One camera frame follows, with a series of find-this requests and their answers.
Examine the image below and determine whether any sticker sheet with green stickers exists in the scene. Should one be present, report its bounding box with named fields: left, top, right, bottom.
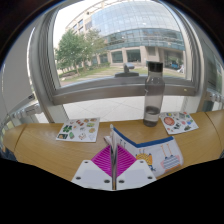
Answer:
left=55, top=117, right=101, bottom=143

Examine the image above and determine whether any glass office building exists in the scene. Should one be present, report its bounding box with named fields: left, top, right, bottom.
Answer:
left=64, top=0, right=188, bottom=73

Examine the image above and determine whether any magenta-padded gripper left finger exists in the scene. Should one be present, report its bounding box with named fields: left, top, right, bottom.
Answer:
left=70, top=143, right=114, bottom=192

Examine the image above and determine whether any white printed towel blue edge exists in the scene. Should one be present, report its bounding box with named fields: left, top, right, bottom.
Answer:
left=103, top=124, right=185, bottom=179

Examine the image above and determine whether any sticker sheet with round stickers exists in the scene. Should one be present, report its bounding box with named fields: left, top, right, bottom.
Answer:
left=159, top=111, right=200, bottom=136

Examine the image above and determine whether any clear bottle with black cap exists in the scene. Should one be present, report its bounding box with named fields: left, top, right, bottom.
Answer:
left=142, top=61, right=166, bottom=128

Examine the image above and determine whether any green tree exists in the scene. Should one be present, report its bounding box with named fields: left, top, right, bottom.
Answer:
left=54, top=28, right=108, bottom=76

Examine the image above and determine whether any grey window handle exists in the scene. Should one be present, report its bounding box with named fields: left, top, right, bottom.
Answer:
left=114, top=62, right=140, bottom=78

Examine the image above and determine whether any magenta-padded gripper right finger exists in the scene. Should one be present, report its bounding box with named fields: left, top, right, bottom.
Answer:
left=114, top=143, right=158, bottom=191

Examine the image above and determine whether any grey window frame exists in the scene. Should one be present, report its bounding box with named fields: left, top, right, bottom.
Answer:
left=28, top=0, right=208, bottom=124

